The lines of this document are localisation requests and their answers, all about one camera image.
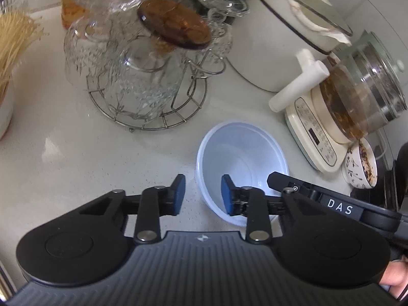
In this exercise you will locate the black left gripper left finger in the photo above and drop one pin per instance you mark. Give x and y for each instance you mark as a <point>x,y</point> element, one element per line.
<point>157,201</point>

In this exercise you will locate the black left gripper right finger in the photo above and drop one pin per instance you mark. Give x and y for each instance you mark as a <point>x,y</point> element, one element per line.
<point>252,203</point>

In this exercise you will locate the person's left hand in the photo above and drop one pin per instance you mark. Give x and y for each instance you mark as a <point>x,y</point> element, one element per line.
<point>395,278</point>

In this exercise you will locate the white plastic bowl near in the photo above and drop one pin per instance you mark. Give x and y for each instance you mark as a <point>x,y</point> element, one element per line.
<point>245,152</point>

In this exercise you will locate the cream kettle base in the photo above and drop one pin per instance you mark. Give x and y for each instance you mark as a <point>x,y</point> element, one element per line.
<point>316,133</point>

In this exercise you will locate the small patterned ceramic cup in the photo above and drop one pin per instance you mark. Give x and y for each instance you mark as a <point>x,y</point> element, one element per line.
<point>359,168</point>

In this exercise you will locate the glass electric kettle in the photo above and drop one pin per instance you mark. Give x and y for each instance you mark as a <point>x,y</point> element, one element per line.
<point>355,97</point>

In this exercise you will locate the clear patterned glass cups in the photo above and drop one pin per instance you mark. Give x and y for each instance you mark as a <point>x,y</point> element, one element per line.
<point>110,43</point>

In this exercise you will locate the white rice cooker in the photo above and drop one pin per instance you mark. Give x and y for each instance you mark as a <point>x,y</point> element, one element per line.
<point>274,40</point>

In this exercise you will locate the amber liquid plastic jar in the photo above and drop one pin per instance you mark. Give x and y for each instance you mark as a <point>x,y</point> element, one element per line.
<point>70,12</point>

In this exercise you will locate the pale dried noodles bundle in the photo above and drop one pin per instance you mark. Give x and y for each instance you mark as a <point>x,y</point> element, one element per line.
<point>18,32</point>

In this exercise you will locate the black DAS trigger handle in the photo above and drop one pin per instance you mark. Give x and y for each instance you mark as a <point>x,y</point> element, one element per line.
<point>390,223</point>

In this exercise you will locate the wire glass rack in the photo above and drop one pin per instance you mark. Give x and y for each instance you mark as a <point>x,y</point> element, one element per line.
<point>153,108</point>

